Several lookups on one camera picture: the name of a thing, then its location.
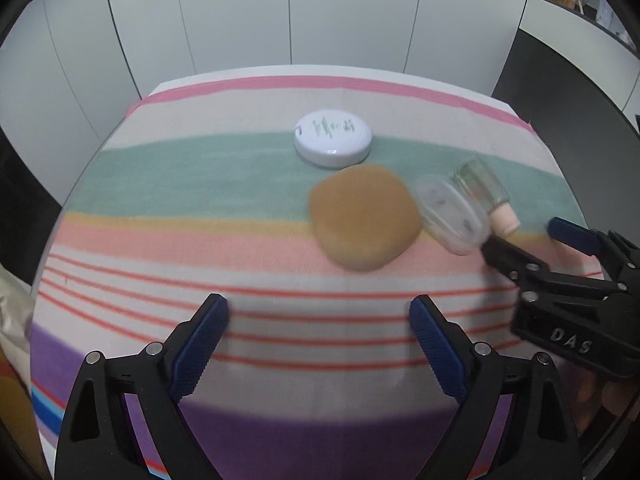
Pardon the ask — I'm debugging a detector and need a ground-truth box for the white round compact case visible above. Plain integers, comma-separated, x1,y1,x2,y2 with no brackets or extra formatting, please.
294,108,373,169

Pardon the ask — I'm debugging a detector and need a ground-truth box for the person's right hand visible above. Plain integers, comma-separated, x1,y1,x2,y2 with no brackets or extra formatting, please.
564,364,639,434

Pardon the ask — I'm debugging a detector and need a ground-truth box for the glass bottle pink cap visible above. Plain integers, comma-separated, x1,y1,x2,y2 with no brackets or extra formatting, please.
454,158,521,238

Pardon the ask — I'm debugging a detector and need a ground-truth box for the brown round sponge puff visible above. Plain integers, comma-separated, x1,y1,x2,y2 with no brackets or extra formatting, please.
308,165,423,272

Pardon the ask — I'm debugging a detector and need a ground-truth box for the striped colourful blanket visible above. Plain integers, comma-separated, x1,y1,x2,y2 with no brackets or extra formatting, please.
30,67,600,479

